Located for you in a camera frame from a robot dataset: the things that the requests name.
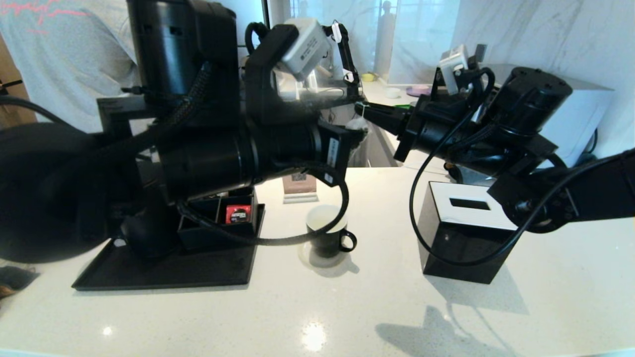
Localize black tissue box white lid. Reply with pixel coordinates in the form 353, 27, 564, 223
416, 181, 521, 284

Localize QR code sign stand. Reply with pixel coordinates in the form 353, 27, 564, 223
282, 171, 318, 204

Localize black mug white inside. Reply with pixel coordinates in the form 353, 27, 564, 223
306, 204, 357, 258

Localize black serving tray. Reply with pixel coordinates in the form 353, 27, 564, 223
72, 204, 266, 291

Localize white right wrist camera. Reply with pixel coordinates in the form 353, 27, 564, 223
439, 44, 470, 95

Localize black power cable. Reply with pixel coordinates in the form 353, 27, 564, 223
575, 130, 598, 167

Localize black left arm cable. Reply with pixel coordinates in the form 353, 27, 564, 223
176, 161, 350, 247

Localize person in grey t-shirt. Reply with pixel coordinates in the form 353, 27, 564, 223
0, 0, 143, 135

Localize white saucer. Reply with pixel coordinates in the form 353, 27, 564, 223
298, 238, 348, 269

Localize black electric kettle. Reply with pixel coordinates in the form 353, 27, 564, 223
121, 191, 183, 263

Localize black compartment organizer box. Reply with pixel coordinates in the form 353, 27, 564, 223
178, 186, 260, 251

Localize red coffee sachet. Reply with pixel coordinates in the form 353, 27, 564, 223
226, 204, 252, 225

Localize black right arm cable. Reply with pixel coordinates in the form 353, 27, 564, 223
409, 66, 635, 268

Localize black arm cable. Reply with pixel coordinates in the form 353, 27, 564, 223
409, 66, 635, 268
176, 161, 350, 247

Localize silver microwave oven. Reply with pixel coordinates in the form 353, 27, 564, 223
437, 63, 613, 168

